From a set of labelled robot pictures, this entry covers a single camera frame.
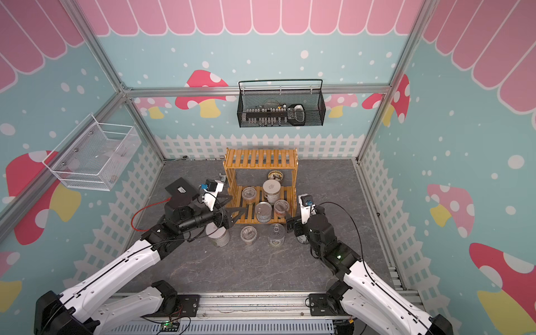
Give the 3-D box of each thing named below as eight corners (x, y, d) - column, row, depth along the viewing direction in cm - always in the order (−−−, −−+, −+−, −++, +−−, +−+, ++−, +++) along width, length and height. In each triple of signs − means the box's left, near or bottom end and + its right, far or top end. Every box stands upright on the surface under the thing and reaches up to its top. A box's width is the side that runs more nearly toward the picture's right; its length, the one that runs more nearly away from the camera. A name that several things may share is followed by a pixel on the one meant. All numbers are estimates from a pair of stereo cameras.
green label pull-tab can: (268, 247, 88) (268, 241, 83) (268, 230, 93) (268, 223, 88) (284, 247, 88) (285, 241, 83) (284, 230, 93) (284, 223, 88)
